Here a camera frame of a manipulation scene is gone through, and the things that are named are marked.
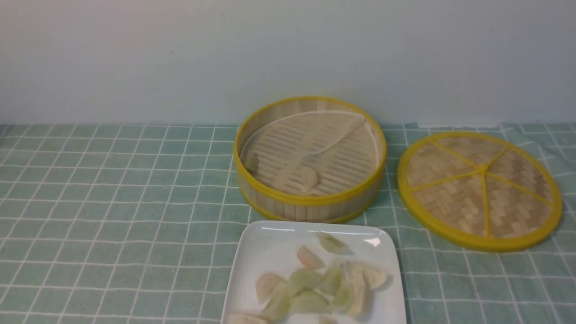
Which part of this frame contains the green dumpling plate top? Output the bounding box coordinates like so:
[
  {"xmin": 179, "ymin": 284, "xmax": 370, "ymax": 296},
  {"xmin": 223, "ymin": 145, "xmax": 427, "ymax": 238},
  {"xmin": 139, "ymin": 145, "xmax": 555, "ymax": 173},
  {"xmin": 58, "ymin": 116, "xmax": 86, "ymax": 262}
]
[{"xmin": 316, "ymin": 232, "xmax": 349, "ymax": 256}]

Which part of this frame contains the green dumpling plate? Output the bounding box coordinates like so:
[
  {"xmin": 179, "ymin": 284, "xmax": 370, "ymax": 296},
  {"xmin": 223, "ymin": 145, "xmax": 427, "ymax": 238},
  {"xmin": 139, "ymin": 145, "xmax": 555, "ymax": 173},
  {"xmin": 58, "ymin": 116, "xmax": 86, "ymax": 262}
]
[
  {"xmin": 288, "ymin": 290, "xmax": 331, "ymax": 315},
  {"xmin": 316, "ymin": 232, "xmax": 349, "ymax": 256},
  {"xmin": 316, "ymin": 260, "xmax": 343, "ymax": 296},
  {"xmin": 260, "ymin": 283, "xmax": 290, "ymax": 322}
]

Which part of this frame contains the pink dumpling plate upper middle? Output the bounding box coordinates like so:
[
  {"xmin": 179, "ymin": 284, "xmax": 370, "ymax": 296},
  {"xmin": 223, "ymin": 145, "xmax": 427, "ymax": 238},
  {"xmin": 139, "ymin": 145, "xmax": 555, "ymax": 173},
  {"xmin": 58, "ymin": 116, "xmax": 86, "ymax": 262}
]
[{"xmin": 297, "ymin": 245, "xmax": 325, "ymax": 270}]

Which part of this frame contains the pink dumpling plate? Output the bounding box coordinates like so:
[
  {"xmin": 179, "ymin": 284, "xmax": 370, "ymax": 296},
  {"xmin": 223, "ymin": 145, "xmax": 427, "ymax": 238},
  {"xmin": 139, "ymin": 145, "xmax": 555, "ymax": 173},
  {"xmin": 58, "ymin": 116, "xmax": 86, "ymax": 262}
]
[
  {"xmin": 255, "ymin": 271, "xmax": 286, "ymax": 304},
  {"xmin": 297, "ymin": 245, "xmax": 325, "ymax": 270}
]

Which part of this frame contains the white square plate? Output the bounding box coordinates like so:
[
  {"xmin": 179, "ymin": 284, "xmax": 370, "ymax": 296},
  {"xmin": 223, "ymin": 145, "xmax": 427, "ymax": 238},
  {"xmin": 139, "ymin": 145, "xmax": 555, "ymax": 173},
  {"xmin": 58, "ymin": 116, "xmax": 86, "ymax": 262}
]
[{"xmin": 221, "ymin": 221, "xmax": 407, "ymax": 324}]

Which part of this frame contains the pink dumpling plate left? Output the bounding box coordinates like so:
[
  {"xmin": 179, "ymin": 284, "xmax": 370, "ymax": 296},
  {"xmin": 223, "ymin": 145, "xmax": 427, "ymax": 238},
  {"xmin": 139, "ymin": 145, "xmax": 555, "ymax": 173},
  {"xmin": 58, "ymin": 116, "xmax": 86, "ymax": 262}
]
[{"xmin": 255, "ymin": 271, "xmax": 286, "ymax": 304}]

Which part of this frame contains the white dumpling plate upper right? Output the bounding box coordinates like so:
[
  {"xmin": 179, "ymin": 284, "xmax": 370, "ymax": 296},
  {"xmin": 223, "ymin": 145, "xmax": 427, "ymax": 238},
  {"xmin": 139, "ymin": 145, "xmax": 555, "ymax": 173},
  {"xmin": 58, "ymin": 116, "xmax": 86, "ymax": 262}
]
[{"xmin": 347, "ymin": 262, "xmax": 387, "ymax": 290}]

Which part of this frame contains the white dumpling plate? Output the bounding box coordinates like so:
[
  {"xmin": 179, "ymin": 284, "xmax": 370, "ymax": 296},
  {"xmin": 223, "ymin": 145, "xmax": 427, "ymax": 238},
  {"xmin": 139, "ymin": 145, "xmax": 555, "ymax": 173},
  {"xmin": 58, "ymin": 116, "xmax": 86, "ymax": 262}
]
[
  {"xmin": 348, "ymin": 266, "xmax": 372, "ymax": 319},
  {"xmin": 347, "ymin": 262, "xmax": 387, "ymax": 290}
]

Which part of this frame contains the green dumpling plate lower centre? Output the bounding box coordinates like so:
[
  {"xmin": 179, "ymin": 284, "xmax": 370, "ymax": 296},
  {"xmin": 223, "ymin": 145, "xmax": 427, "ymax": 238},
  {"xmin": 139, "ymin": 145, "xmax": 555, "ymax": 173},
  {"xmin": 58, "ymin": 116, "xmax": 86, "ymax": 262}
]
[{"xmin": 288, "ymin": 290, "xmax": 331, "ymax": 315}]

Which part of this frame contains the green dumpling plate lower left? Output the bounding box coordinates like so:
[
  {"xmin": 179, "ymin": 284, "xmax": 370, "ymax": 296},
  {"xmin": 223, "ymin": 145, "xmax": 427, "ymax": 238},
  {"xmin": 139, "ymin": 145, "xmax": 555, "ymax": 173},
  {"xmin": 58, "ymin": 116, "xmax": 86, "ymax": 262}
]
[{"xmin": 260, "ymin": 283, "xmax": 290, "ymax": 322}]

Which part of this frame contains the white dumpling plate lower right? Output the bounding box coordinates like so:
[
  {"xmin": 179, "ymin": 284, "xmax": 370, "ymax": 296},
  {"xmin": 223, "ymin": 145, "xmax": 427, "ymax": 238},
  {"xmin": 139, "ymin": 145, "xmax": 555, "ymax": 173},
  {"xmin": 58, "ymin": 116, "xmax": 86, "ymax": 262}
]
[{"xmin": 348, "ymin": 266, "xmax": 372, "ymax": 319}]

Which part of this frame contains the yellow rimmed bamboo steamer basket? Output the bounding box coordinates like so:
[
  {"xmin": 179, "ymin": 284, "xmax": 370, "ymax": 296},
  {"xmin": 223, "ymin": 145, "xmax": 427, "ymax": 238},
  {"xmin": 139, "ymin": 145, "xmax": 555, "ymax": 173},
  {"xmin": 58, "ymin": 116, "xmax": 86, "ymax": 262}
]
[{"xmin": 233, "ymin": 96, "xmax": 387, "ymax": 223}]

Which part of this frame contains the pale dumpling at steamer left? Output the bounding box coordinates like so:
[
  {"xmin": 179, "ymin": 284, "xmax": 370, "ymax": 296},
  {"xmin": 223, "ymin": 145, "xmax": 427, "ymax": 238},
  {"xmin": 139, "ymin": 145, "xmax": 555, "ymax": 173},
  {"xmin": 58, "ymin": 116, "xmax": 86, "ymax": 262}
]
[{"xmin": 243, "ymin": 152, "xmax": 259, "ymax": 174}]

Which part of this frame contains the yellow rimmed woven steamer lid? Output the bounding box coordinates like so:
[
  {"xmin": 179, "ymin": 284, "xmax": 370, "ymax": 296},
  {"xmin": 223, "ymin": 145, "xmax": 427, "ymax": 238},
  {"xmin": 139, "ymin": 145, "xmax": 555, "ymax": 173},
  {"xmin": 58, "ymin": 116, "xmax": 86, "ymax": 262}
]
[{"xmin": 396, "ymin": 131, "xmax": 563, "ymax": 253}]

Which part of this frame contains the green checkered tablecloth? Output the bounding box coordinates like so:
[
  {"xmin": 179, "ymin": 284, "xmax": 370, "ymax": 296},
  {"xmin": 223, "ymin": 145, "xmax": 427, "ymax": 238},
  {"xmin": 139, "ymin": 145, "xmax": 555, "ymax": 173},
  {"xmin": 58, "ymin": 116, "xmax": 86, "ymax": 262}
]
[{"xmin": 0, "ymin": 123, "xmax": 576, "ymax": 324}]

